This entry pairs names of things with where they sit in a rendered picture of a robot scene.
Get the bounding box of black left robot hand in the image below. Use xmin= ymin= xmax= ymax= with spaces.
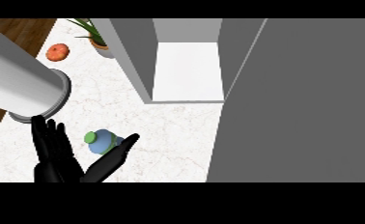
xmin=30 ymin=115 xmax=142 ymax=183

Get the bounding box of blue water bottle green cap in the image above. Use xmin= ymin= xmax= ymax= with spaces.
xmin=83 ymin=128 xmax=126 ymax=155

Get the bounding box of grey cabinet white shelf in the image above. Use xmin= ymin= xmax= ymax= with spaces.
xmin=89 ymin=17 xmax=268 ymax=105

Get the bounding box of white cylinder with grey base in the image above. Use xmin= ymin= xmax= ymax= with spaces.
xmin=0 ymin=33 xmax=73 ymax=125

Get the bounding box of orange round fruit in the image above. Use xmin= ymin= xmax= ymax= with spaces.
xmin=44 ymin=42 xmax=71 ymax=63

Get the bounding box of green potted plant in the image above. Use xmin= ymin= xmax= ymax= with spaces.
xmin=65 ymin=17 xmax=115 ymax=60

